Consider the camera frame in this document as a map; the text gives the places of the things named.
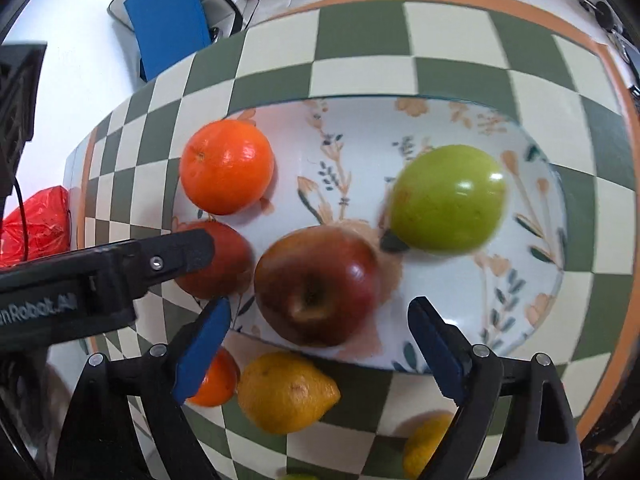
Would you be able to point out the small red apple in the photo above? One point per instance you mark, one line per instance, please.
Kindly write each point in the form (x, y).
(230, 265)

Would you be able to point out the large orange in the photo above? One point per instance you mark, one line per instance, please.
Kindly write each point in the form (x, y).
(227, 167)

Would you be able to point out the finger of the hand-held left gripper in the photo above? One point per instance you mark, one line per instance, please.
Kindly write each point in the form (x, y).
(170, 260)

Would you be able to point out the small orange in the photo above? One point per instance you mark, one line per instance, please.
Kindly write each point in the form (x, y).
(217, 382)

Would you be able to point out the blue panel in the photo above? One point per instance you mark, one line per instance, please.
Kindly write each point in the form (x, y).
(167, 20)

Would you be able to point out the black plastic frame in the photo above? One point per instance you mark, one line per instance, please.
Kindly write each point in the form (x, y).
(17, 110)

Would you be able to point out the red plastic bag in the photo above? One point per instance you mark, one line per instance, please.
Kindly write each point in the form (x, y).
(40, 225)

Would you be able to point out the yellow lemon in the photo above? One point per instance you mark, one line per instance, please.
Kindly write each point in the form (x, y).
(285, 392)
(427, 447)

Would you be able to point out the green white checkered tablecloth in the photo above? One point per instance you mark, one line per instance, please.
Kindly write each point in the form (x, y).
(450, 50)

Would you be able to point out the floral ceramic plate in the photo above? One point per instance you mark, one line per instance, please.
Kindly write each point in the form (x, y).
(360, 160)

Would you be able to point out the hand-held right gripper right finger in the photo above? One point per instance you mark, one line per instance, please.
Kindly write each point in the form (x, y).
(437, 350)

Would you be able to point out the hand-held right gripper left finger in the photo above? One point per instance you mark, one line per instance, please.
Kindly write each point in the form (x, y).
(202, 355)

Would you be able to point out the large red apple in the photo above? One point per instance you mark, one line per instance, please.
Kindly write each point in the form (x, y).
(320, 285)

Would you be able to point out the green fruit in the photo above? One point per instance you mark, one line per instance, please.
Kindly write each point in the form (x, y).
(301, 477)

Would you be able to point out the green apple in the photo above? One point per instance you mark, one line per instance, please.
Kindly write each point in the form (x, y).
(450, 200)

